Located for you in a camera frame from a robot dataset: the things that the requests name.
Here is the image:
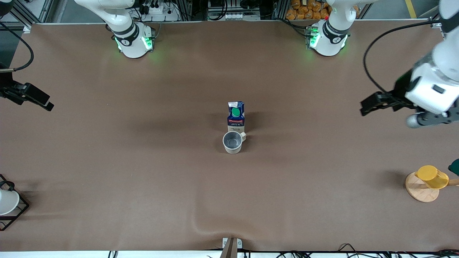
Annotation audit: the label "blue milk carton green cap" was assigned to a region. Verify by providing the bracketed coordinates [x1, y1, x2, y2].
[227, 101, 246, 134]

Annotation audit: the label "grey speckled mug with handle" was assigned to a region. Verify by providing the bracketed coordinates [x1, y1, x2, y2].
[222, 131, 247, 155]

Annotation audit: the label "yellow cup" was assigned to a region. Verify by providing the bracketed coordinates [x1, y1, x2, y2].
[415, 165, 450, 190]

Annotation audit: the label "brown table cover sheet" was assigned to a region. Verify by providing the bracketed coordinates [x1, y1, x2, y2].
[0, 20, 459, 253]

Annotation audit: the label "green lit control board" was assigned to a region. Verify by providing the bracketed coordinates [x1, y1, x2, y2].
[304, 26, 320, 49]

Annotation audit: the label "round wooden mug stand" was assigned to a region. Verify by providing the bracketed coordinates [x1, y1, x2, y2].
[405, 172, 459, 203]

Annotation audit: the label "orange packaged buns pile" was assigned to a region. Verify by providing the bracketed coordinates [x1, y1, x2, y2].
[285, 0, 360, 21]

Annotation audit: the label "white power strip black plugs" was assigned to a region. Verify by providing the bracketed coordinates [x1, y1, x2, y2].
[138, 0, 180, 22]

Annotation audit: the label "long white power strip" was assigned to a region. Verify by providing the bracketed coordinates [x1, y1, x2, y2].
[225, 13, 261, 21]

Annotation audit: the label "brown mounting pole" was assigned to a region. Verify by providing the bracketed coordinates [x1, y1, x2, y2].
[219, 238, 238, 258]

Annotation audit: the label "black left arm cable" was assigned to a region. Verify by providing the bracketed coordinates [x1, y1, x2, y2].
[363, 20, 442, 96]

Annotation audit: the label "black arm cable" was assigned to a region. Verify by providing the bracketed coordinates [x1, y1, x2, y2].
[363, 20, 442, 96]
[0, 22, 35, 71]

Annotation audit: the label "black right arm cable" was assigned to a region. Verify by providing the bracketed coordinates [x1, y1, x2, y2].
[0, 22, 35, 71]

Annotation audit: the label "aluminium frame strut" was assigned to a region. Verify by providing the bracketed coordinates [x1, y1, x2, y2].
[5, 0, 55, 25]

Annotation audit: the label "black wire rack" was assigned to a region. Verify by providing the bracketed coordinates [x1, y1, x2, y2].
[0, 174, 30, 231]

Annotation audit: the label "grey metal bracket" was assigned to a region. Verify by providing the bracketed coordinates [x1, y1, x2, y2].
[222, 237, 243, 250]

